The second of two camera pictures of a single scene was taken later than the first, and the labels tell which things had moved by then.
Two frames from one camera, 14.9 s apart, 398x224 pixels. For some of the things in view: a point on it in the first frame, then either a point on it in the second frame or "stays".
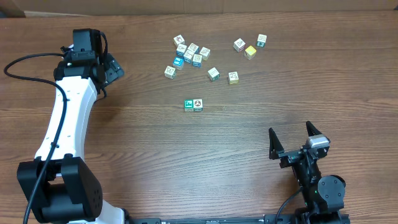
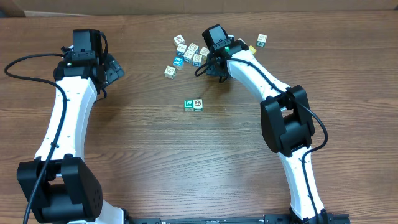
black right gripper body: x=290 y=158 → x=212 y=70
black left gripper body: x=113 y=70 stays
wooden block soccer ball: x=198 y=104 stays
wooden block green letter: x=188 y=105 stays
